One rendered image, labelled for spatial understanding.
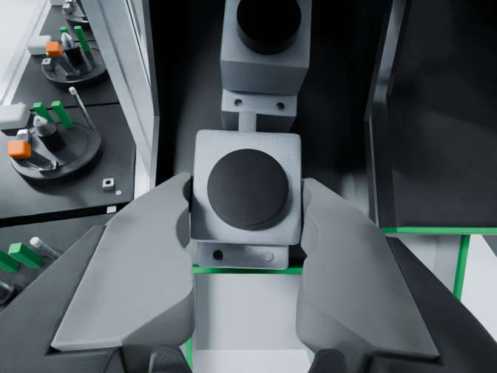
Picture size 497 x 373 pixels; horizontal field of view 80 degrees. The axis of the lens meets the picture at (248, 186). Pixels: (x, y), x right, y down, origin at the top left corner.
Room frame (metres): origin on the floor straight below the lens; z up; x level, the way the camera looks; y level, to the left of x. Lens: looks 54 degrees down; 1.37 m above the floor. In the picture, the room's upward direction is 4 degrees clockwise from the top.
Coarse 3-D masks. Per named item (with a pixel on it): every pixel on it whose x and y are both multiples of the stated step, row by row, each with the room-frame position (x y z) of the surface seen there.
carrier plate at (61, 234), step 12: (96, 216) 0.21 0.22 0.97; (108, 216) 0.21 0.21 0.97; (0, 228) 0.18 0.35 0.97; (12, 228) 0.18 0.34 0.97; (24, 228) 0.18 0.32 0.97; (36, 228) 0.19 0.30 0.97; (48, 228) 0.19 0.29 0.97; (60, 228) 0.19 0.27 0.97; (72, 228) 0.19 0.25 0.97; (84, 228) 0.19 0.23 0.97; (0, 240) 0.16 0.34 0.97; (12, 240) 0.17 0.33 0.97; (24, 240) 0.17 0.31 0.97; (48, 240) 0.17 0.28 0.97; (60, 240) 0.17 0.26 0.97; (72, 240) 0.17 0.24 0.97
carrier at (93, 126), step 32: (0, 128) 0.38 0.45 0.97; (32, 128) 0.36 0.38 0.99; (64, 128) 0.37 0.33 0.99; (96, 128) 0.37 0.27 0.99; (128, 128) 0.40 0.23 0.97; (0, 160) 0.31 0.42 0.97; (64, 160) 0.30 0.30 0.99; (96, 160) 0.31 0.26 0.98; (128, 160) 0.32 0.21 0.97; (0, 192) 0.24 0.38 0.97; (32, 192) 0.25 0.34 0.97; (64, 192) 0.25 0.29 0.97; (96, 192) 0.25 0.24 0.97; (128, 192) 0.26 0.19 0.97; (0, 224) 0.20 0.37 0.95
